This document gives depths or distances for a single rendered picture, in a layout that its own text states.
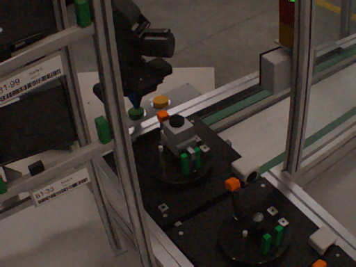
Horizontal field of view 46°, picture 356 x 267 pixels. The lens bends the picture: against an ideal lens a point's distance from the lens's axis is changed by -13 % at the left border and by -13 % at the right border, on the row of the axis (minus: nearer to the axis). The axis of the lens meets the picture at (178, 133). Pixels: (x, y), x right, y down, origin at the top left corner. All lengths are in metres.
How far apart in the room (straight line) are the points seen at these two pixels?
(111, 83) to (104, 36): 0.06
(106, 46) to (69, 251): 0.63
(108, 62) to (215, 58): 2.66
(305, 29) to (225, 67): 2.28
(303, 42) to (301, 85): 0.09
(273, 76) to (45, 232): 0.62
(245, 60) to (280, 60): 2.30
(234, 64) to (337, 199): 2.10
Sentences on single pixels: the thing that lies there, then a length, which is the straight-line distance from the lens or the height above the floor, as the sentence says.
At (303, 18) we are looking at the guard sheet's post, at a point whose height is 1.34.
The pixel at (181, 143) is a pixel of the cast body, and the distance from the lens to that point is 0.93.
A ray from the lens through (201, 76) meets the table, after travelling 1.45.
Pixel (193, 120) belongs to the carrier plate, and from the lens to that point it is 1.11.
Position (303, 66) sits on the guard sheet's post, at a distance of 0.83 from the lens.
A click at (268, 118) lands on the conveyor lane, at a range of 1.21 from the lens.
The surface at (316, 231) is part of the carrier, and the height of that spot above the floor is 0.99.
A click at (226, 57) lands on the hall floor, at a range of 3.16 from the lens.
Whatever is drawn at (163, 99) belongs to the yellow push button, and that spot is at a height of 0.97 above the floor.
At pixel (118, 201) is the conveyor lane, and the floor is 0.96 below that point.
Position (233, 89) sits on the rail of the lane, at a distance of 1.23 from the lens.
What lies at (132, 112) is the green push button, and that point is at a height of 0.97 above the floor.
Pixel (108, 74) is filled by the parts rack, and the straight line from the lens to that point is 0.51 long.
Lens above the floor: 1.68
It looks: 41 degrees down
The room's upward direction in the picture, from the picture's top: 5 degrees counter-clockwise
